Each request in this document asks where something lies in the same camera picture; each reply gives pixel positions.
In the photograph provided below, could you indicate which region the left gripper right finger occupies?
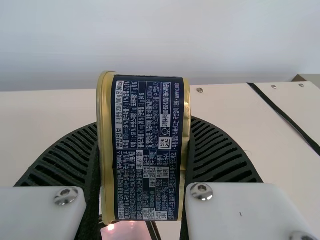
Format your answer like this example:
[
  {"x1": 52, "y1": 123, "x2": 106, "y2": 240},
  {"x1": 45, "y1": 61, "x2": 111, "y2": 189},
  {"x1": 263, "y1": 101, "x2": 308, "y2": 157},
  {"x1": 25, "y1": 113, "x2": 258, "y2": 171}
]
[{"x1": 178, "y1": 116, "x2": 320, "y2": 240}]

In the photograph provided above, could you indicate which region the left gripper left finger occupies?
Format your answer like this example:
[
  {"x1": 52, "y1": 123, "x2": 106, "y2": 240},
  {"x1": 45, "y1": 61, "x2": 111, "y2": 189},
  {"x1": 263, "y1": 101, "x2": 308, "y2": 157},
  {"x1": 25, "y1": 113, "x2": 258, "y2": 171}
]
[{"x1": 0, "y1": 121, "x2": 104, "y2": 240}]

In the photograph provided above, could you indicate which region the rectangular tin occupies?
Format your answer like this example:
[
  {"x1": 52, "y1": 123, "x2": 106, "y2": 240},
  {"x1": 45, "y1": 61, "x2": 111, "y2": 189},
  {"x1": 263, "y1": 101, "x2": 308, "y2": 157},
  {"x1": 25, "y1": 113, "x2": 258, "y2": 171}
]
[{"x1": 95, "y1": 70, "x2": 193, "y2": 224}]

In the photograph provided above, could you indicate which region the black strip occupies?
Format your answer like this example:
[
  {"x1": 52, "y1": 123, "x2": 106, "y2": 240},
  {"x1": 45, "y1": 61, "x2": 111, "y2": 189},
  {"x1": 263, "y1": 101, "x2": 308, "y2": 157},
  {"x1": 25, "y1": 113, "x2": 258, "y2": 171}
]
[{"x1": 246, "y1": 81, "x2": 320, "y2": 155}]

